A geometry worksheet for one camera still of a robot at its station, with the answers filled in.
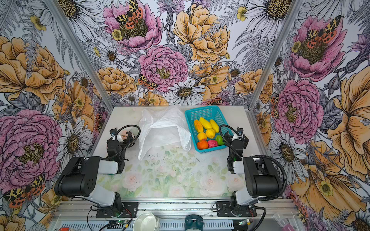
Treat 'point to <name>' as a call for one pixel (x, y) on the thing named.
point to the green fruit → (219, 140)
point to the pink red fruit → (212, 143)
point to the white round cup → (146, 222)
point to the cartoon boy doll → (122, 135)
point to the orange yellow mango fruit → (198, 126)
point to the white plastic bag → (161, 126)
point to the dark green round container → (193, 223)
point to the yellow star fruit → (202, 135)
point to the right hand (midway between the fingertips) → (234, 134)
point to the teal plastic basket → (210, 113)
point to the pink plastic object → (288, 227)
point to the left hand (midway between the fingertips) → (124, 136)
